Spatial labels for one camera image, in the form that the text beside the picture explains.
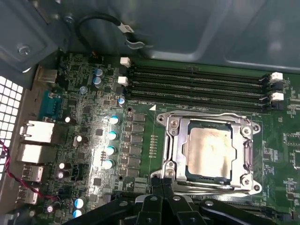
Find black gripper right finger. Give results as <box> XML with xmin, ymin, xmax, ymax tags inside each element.
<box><xmin>163</xmin><ymin>178</ymin><xmax>293</xmax><ymax>225</ymax></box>

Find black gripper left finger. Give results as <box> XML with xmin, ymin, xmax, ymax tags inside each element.
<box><xmin>61</xmin><ymin>177</ymin><xmax>166</xmax><ymax>225</ymax></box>

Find metal locking lever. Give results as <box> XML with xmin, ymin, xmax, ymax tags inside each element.
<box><xmin>151</xmin><ymin>172</ymin><xmax>263</xmax><ymax>195</ymax></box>
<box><xmin>157</xmin><ymin>112</ymin><xmax>255</xmax><ymax>125</ymax></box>

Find silver CPU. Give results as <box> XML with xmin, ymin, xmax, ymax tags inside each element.
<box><xmin>182</xmin><ymin>120</ymin><xmax>236</xmax><ymax>182</ymax></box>

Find metal socket cover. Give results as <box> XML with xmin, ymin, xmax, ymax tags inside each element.
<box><xmin>172</xmin><ymin>117</ymin><xmax>249</xmax><ymax>186</ymax></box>

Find CPU socket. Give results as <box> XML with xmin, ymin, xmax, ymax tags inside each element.
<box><xmin>151</xmin><ymin>112</ymin><xmax>263</xmax><ymax>195</ymax></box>

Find silver rear port housing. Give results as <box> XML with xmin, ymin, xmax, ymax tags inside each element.
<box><xmin>21</xmin><ymin>164</ymin><xmax>44</xmax><ymax>183</ymax></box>
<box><xmin>20</xmin><ymin>120</ymin><xmax>56</xmax><ymax>143</ymax></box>
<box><xmin>17</xmin><ymin>186</ymin><xmax>39</xmax><ymax>204</ymax></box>
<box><xmin>15</xmin><ymin>143</ymin><xmax>53</xmax><ymax>164</ymax></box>
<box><xmin>37</xmin><ymin>67</ymin><xmax>58</xmax><ymax>84</ymax></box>

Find green motherboard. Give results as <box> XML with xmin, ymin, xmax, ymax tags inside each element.
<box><xmin>23</xmin><ymin>52</ymin><xmax>300</xmax><ymax>225</ymax></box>

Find blue rear port connector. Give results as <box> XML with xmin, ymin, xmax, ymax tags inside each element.
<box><xmin>39</xmin><ymin>90</ymin><xmax>63</xmax><ymax>120</ymax></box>

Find black PC case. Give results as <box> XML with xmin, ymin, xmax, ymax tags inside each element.
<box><xmin>0</xmin><ymin>0</ymin><xmax>300</xmax><ymax>225</ymax></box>

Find red black twisted wire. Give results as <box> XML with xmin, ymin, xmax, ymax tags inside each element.
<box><xmin>0</xmin><ymin>139</ymin><xmax>60</xmax><ymax>203</ymax></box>

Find black labelled cable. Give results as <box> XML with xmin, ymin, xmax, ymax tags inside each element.
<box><xmin>75</xmin><ymin>12</ymin><xmax>153</xmax><ymax>50</ymax></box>

